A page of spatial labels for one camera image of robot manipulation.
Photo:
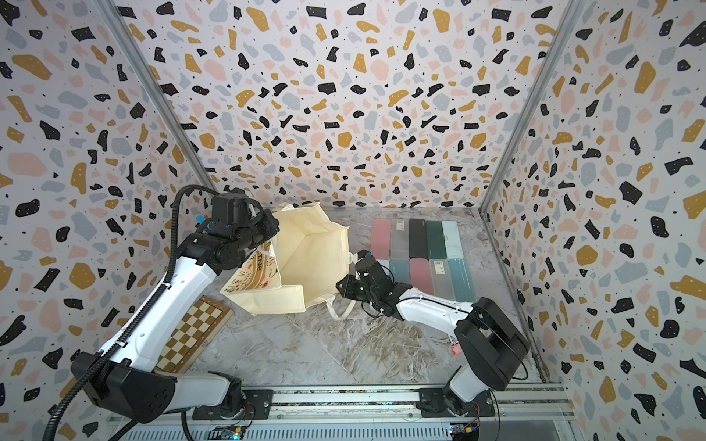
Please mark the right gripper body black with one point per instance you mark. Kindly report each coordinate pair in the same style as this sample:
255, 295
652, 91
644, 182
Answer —
357, 290

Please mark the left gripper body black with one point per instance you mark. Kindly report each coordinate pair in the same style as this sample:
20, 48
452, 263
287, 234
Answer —
256, 234

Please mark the sage green pencil case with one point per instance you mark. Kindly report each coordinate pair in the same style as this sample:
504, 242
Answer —
381, 263

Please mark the black pencil case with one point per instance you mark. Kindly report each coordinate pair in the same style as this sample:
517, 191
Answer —
417, 238

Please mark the translucent grey pencil case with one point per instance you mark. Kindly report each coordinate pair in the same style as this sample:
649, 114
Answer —
399, 240

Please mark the clear frosted pencil case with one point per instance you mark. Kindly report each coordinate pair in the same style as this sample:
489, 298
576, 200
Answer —
442, 280

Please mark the dark green book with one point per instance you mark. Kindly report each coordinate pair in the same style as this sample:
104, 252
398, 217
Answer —
436, 240

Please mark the cream floral canvas bag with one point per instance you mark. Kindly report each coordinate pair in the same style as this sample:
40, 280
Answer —
297, 269

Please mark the light mint pencil case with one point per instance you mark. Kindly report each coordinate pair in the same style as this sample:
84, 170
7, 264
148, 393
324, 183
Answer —
452, 240

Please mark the teal translucent pencil case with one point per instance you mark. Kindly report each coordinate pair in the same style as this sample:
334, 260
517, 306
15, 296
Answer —
462, 281

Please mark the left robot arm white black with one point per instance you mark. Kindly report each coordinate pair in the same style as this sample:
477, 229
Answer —
122, 376

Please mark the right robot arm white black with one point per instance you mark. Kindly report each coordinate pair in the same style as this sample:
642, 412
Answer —
492, 345

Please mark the wooden chessboard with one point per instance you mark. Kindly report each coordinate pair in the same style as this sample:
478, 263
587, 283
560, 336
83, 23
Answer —
200, 324

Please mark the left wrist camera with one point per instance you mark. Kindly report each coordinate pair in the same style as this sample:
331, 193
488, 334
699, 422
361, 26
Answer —
235, 209

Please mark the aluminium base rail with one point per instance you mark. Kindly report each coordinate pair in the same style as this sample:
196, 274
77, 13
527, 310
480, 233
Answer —
524, 411

